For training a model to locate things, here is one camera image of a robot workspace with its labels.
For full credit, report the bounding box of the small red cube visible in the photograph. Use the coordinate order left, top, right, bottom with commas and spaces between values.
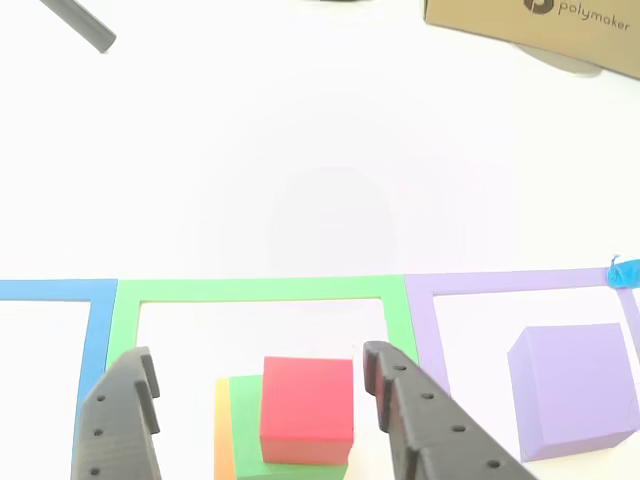
259, 355, 355, 466

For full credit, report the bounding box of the blue tape strip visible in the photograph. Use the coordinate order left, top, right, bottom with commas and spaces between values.
606, 253, 640, 290

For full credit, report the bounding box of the orange cube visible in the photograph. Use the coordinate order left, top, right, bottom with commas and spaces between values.
213, 377, 237, 480

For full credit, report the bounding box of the green cube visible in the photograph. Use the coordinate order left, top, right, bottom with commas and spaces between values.
228, 374, 350, 480

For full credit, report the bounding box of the grey round disc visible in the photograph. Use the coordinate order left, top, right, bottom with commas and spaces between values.
509, 42, 605, 79

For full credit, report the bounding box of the large purple cube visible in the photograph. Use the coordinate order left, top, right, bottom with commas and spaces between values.
506, 322, 640, 464

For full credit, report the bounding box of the green square frame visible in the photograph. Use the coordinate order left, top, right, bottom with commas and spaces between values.
102, 274, 421, 381

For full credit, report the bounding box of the dark grey tube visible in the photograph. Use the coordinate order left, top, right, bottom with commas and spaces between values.
37, 0, 119, 55

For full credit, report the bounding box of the cardboard box with logo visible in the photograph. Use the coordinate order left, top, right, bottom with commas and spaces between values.
422, 0, 640, 81

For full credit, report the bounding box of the purple square frame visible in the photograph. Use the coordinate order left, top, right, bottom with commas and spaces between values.
403, 267, 640, 401

